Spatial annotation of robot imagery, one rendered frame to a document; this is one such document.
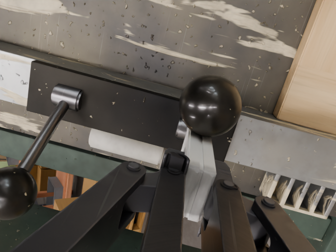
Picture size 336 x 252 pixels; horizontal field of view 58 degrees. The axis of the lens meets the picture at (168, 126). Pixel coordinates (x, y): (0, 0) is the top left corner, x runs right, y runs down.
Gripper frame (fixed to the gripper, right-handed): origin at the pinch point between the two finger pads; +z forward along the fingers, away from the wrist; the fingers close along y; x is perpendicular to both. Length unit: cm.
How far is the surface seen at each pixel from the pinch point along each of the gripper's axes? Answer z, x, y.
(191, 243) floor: 189, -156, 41
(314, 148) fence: 11.6, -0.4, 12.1
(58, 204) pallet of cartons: 259, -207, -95
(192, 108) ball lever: -0.1, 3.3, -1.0
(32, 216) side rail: 18.7, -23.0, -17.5
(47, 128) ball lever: 6.6, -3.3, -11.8
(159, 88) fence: 13.3, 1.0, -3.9
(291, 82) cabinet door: 13.9, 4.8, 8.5
